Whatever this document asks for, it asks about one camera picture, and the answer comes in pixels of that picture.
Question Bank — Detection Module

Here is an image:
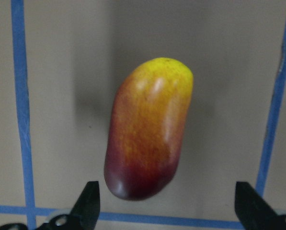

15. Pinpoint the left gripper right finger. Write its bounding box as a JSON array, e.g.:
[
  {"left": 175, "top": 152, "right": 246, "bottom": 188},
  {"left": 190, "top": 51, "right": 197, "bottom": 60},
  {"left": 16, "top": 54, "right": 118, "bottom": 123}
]
[{"left": 234, "top": 182, "right": 286, "bottom": 230}]

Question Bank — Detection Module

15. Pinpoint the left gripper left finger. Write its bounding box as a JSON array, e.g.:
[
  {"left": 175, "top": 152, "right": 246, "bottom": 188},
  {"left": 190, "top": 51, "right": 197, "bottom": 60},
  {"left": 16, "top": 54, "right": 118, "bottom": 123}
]
[{"left": 39, "top": 181, "right": 100, "bottom": 230}]

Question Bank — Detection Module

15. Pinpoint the red yellow mango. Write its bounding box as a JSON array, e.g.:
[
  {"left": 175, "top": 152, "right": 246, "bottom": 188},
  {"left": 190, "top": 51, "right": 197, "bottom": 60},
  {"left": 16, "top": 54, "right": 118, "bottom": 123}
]
[{"left": 104, "top": 57, "right": 194, "bottom": 200}]

